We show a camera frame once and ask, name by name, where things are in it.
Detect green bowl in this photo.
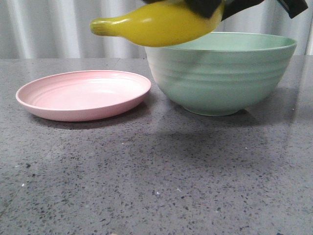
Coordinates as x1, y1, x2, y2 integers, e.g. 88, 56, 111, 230
145, 32, 297, 116

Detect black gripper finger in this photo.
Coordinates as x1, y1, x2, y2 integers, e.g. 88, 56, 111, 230
222, 0, 308, 21
143, 0, 222, 19

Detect yellow banana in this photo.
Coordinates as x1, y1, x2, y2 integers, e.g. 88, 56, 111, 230
89, 0, 224, 47

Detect white curtain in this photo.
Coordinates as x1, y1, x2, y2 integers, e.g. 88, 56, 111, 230
0, 0, 313, 59

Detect pink plate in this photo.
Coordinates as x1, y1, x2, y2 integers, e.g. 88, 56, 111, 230
16, 70, 151, 122

